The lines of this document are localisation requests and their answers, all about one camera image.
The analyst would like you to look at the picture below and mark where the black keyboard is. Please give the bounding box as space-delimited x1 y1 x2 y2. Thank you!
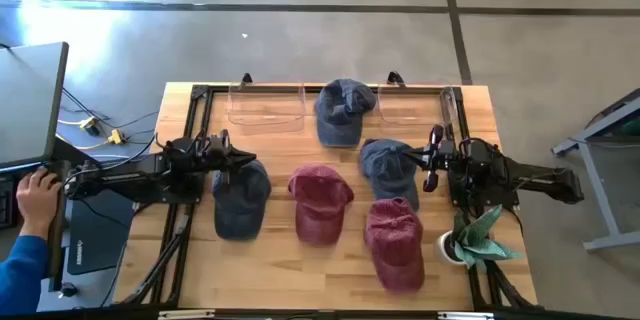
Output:
0 175 19 231

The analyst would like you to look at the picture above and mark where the black desk support bar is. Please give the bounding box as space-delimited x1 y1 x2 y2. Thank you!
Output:
51 137 91 171

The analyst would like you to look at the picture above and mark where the black floor cable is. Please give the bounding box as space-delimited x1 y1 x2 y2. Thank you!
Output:
58 87 161 161

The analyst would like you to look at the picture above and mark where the clear plastic bin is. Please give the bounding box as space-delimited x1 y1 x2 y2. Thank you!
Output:
226 81 308 136
376 81 459 136

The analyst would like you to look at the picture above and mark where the silver metal bracket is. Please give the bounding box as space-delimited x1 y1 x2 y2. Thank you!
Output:
437 310 496 320
157 309 217 320

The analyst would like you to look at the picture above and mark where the black aluminium table frame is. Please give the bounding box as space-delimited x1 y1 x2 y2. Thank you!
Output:
119 83 539 311

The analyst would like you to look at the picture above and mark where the dark closed laptop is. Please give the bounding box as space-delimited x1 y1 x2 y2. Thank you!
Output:
66 187 137 276

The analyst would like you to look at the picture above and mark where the person's hand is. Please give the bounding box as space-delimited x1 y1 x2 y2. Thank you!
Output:
15 166 64 239

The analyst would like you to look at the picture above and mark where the red baseball cap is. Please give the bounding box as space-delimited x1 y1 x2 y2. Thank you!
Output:
287 163 356 247
364 197 427 295

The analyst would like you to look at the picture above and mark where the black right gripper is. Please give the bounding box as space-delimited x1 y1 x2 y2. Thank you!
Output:
401 123 459 194

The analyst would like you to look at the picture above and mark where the person's forearm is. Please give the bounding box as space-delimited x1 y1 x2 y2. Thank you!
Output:
0 233 50 317

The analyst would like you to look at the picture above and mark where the dark navy baseball cap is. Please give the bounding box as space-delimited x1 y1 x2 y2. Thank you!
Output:
211 158 273 241

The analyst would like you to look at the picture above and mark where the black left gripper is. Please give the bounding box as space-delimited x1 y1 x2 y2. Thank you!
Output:
197 128 258 185

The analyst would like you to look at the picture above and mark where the grey metal table frame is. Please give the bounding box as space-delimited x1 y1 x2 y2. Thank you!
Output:
551 87 640 253

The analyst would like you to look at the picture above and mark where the green plant in white pot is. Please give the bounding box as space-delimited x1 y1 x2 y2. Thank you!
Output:
432 203 526 270

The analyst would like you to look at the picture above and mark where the grey desk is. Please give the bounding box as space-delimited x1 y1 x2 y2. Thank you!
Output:
0 159 71 292

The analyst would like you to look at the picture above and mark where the blue denim baseball cap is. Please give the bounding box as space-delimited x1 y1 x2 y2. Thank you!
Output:
313 78 378 149
359 138 422 212

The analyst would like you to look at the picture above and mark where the grey computer monitor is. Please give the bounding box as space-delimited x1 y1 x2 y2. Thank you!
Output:
0 41 70 171

